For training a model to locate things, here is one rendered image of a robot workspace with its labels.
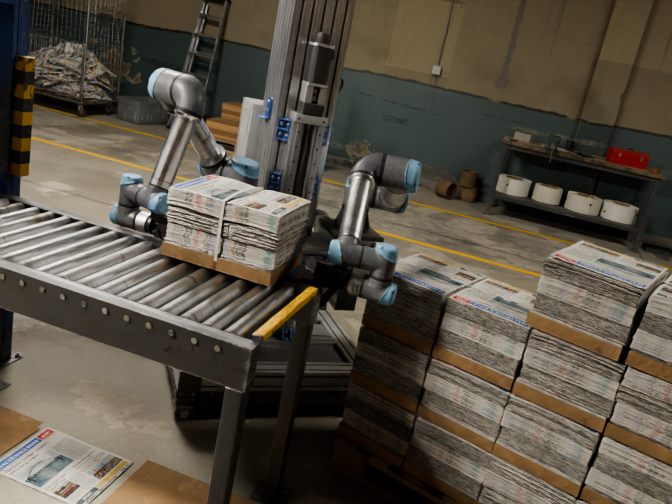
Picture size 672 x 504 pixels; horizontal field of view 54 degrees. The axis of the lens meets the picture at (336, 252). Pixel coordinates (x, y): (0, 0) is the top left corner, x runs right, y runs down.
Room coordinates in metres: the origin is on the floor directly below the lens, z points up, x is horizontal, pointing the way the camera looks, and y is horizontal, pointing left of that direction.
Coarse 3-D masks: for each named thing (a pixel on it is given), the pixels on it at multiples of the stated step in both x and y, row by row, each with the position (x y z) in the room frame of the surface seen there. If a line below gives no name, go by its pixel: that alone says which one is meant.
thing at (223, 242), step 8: (248, 192) 2.09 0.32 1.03; (256, 192) 2.11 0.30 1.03; (216, 200) 1.91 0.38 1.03; (232, 200) 1.94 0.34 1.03; (240, 200) 1.95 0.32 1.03; (216, 208) 1.91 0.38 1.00; (224, 208) 1.91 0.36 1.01; (216, 216) 1.91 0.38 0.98; (224, 216) 1.91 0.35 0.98; (216, 224) 1.92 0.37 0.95; (224, 224) 1.91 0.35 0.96; (216, 232) 1.92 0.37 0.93; (224, 232) 1.91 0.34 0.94; (224, 240) 1.91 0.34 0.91; (224, 248) 1.91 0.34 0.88; (224, 256) 1.91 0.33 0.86
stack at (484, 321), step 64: (384, 320) 2.17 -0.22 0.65; (448, 320) 2.05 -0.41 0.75; (512, 320) 1.95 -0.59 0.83; (384, 384) 2.14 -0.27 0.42; (448, 384) 2.01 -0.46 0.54; (576, 384) 1.82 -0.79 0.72; (640, 384) 1.73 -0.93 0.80; (448, 448) 1.99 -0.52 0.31; (512, 448) 1.88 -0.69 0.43; (576, 448) 1.78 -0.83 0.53
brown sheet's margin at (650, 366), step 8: (632, 352) 1.75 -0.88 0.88; (632, 360) 1.75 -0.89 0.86; (640, 360) 1.74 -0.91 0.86; (648, 360) 1.73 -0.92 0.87; (640, 368) 1.74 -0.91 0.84; (648, 368) 1.73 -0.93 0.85; (656, 368) 1.72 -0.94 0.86; (664, 368) 1.71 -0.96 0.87; (656, 376) 1.71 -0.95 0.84; (664, 376) 1.70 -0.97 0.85
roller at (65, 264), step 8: (120, 240) 2.02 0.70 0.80; (128, 240) 2.05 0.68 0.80; (136, 240) 2.09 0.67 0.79; (96, 248) 1.91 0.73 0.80; (104, 248) 1.93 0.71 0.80; (112, 248) 1.96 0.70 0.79; (120, 248) 1.99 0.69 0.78; (72, 256) 1.80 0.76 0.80; (80, 256) 1.82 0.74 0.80; (88, 256) 1.85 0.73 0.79; (96, 256) 1.88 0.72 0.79; (48, 264) 1.71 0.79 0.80; (56, 264) 1.72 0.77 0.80; (64, 264) 1.75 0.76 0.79; (72, 264) 1.77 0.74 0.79; (80, 264) 1.80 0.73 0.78; (48, 272) 1.68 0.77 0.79; (56, 272) 1.70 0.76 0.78
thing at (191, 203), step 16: (208, 176) 2.18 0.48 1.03; (176, 192) 1.95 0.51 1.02; (192, 192) 1.93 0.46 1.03; (208, 192) 1.97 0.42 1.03; (224, 192) 2.02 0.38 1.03; (176, 208) 1.95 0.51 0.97; (192, 208) 1.93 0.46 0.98; (208, 208) 1.92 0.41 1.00; (176, 224) 1.95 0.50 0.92; (192, 224) 1.93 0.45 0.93; (208, 224) 1.92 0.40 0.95; (176, 240) 1.95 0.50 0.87; (192, 240) 1.94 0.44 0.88; (208, 240) 1.92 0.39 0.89
